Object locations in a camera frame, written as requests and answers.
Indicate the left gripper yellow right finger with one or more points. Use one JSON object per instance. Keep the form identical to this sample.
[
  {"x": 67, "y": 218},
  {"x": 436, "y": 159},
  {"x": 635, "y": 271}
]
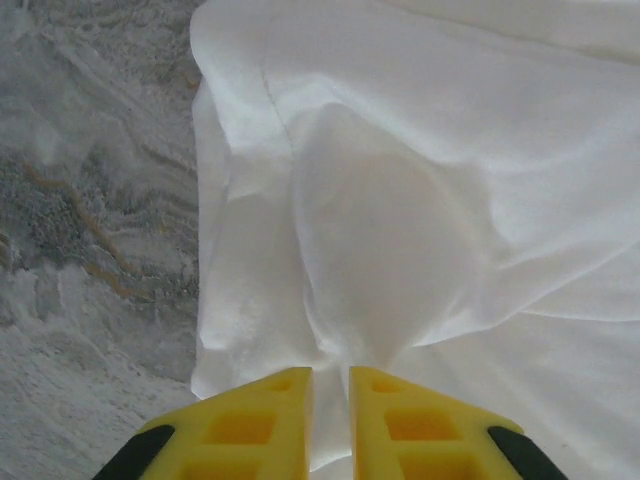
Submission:
[{"x": 415, "y": 435}]

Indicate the white t-shirt with red print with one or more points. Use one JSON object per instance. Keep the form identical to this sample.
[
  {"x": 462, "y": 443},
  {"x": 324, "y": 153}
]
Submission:
[{"x": 400, "y": 200}]

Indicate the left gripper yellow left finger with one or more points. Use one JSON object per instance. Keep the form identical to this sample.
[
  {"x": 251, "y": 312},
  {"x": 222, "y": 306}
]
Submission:
[{"x": 245, "y": 435}]

